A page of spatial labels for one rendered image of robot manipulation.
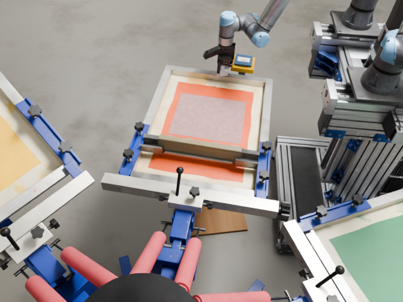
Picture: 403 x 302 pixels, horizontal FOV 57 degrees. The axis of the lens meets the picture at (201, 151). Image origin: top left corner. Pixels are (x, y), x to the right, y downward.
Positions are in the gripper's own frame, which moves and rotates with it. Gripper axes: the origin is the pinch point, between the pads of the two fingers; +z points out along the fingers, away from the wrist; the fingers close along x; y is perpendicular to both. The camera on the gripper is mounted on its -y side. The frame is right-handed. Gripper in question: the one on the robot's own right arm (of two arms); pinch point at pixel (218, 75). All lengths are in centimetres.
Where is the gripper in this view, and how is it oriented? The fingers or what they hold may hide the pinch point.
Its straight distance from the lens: 203.9
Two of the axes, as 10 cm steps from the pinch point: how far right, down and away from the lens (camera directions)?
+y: 9.8, 1.5, -0.8
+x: 1.7, -7.3, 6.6
